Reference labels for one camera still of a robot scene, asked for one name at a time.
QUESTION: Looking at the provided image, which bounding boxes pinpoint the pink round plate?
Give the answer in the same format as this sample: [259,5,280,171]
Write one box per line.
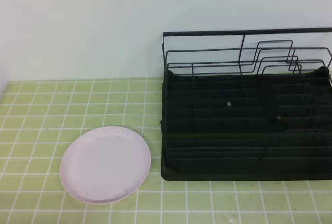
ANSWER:
[59,126,151,204]

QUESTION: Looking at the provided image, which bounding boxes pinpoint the black drip tray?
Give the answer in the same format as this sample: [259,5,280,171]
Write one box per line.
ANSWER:
[161,67,331,181]

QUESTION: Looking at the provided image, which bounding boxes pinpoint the black wire dish rack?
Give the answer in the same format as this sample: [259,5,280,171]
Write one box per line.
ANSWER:
[162,28,331,160]

